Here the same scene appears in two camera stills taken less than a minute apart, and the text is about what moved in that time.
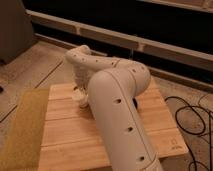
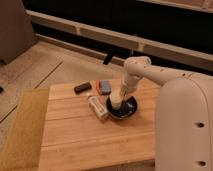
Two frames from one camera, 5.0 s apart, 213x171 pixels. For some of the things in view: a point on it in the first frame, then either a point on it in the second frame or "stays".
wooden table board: (71, 142) stays
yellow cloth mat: (23, 145) stays
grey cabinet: (16, 29) stays
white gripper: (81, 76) -> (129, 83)
